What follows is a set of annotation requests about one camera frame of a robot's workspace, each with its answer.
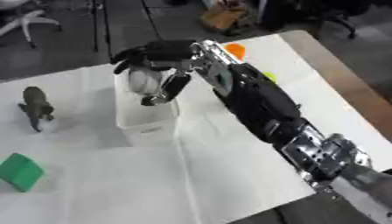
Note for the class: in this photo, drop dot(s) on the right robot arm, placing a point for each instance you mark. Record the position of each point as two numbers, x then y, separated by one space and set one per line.
260 108

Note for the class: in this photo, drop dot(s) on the tan bag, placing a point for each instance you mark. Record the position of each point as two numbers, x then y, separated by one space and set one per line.
223 16

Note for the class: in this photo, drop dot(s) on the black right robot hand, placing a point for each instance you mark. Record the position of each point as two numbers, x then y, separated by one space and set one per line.
166 51

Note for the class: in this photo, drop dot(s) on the white office chair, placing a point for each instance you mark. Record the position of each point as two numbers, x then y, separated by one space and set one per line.
23 20

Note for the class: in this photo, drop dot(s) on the grey and white soft toy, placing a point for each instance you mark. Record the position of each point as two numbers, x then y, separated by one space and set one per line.
144 80

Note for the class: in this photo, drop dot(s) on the yellow-green round toy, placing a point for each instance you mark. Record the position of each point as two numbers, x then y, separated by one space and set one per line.
270 76

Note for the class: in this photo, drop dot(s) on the white box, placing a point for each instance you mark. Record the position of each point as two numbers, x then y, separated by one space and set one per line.
145 116

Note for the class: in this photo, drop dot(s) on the green block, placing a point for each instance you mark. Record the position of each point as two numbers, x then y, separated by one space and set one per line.
19 172

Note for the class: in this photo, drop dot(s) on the orange round toy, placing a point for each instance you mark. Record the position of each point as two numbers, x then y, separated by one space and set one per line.
236 50

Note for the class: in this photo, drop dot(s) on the grey toy dinosaur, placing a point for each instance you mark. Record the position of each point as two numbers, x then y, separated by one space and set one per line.
37 106

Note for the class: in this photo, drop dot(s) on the black office chair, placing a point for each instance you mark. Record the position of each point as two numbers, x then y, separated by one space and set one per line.
326 14

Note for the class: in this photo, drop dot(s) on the black tripod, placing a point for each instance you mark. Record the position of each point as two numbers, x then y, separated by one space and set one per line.
99 24

